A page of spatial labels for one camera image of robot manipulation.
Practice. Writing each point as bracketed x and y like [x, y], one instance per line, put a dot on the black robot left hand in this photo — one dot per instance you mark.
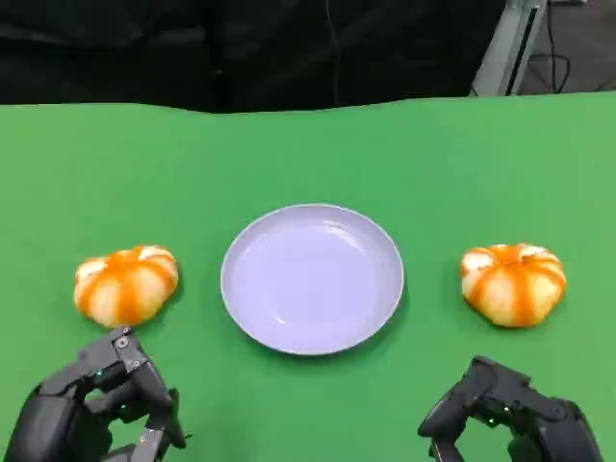
[58, 414]

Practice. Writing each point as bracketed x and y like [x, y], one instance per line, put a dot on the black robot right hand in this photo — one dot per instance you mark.
[544, 418]

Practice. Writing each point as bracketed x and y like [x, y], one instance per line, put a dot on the orange and white bread roll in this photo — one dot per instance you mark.
[512, 289]
[125, 289]

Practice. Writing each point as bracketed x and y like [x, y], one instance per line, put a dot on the lilac plate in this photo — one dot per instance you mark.
[313, 279]

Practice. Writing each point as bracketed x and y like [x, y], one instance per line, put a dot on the green table cloth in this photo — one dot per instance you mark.
[308, 159]

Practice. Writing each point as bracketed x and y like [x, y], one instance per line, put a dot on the black backdrop curtain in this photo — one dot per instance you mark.
[192, 48]

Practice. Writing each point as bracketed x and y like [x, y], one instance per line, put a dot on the grey metal frame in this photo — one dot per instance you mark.
[510, 43]

